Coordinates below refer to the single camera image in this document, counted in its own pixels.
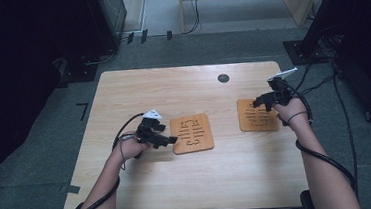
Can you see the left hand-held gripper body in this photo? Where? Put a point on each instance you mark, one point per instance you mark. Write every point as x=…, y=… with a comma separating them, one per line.
x=147, y=131

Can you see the black curtain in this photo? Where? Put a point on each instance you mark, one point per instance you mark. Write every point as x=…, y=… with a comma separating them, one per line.
x=11, y=81
x=365, y=36

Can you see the dark cabinet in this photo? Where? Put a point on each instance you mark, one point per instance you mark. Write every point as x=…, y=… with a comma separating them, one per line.
x=113, y=16

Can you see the person's left hand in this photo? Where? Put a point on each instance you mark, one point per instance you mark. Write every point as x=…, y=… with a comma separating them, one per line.
x=128, y=149

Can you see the wooden coaster with curly slots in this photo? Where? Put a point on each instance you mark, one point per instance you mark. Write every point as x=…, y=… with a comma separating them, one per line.
x=205, y=123

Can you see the grey floor tape patch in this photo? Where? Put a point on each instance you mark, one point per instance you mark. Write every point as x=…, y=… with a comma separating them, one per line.
x=71, y=189

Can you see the black corner floor tape mark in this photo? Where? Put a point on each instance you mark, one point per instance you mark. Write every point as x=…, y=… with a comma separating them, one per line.
x=83, y=109

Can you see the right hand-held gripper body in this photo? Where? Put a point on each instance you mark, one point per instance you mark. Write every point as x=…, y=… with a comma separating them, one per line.
x=281, y=92

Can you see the wooden coaster with straight slots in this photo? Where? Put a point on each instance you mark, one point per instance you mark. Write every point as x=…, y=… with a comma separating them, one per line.
x=251, y=121

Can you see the person's right hand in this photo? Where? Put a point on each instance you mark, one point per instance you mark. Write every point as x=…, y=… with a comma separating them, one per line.
x=292, y=112

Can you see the black stand base plate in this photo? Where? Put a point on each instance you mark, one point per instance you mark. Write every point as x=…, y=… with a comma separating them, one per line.
x=298, y=53
x=80, y=72

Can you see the black round table grommet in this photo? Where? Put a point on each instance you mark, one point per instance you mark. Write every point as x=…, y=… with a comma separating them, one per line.
x=223, y=78

